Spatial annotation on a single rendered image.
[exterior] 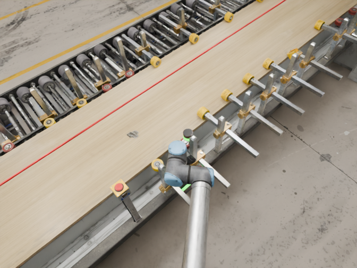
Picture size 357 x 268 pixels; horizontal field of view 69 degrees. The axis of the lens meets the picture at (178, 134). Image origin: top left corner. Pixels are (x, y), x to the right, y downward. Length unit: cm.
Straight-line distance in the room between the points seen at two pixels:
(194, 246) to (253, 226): 156
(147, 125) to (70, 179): 64
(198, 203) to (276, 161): 184
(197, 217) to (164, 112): 106
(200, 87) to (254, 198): 119
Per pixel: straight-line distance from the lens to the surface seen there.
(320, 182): 293
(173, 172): 123
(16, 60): 463
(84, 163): 189
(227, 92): 201
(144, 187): 200
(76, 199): 179
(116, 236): 185
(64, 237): 192
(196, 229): 109
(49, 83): 263
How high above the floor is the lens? 244
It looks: 56 degrees down
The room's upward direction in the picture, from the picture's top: 5 degrees counter-clockwise
